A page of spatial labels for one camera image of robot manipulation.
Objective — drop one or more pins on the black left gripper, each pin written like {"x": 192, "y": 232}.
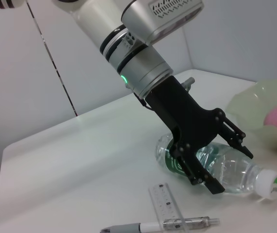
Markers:
{"x": 182, "y": 116}

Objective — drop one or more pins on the grey white ballpoint pen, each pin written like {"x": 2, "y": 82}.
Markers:
{"x": 152, "y": 226}

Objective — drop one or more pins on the pale green glass fruit bowl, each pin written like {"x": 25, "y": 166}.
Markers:
{"x": 252, "y": 109}

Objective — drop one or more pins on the clear green-label water bottle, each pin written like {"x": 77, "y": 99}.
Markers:
{"x": 237, "y": 174}

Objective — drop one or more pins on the clear plastic ruler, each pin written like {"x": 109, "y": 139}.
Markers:
{"x": 162, "y": 201}

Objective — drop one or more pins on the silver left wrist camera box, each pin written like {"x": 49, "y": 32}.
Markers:
{"x": 162, "y": 19}

